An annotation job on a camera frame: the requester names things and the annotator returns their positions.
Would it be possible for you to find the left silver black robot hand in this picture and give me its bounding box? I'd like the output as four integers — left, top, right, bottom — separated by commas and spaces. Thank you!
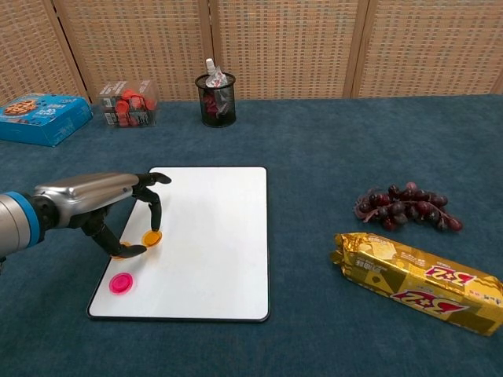
31, 171, 173, 261

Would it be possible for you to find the orange round magnet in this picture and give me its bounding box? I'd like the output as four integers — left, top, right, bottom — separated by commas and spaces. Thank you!
141, 230, 164, 247
112, 241, 137, 261

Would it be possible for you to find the pink round magnet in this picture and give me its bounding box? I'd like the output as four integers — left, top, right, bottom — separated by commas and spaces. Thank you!
108, 271, 137, 295

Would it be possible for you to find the white board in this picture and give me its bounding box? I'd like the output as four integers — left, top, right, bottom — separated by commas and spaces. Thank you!
86, 166, 271, 324

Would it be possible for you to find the blue cookie box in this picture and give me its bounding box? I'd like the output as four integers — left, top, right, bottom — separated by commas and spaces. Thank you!
0, 93, 94, 148

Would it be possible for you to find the clear box of orange magnets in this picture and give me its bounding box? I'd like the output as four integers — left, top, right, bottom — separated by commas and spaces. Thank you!
97, 79, 160, 129

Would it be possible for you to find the black mesh pen holder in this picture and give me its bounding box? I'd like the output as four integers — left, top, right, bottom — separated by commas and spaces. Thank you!
194, 73, 238, 128

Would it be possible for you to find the crumpled silver wrapper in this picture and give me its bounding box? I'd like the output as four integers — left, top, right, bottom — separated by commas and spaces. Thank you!
204, 67, 229, 90

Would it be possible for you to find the blue felt table cover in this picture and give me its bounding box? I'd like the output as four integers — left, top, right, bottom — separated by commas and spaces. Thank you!
0, 93, 503, 377

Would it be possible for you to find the woven rattan folding screen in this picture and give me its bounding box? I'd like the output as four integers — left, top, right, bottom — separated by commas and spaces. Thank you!
0, 0, 503, 107

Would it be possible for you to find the bunch of dark purple grapes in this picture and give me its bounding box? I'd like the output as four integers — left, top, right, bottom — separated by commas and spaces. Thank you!
353, 181, 464, 232

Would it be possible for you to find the gold biscuit packet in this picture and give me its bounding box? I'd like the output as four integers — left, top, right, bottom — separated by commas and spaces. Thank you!
329, 232, 503, 338

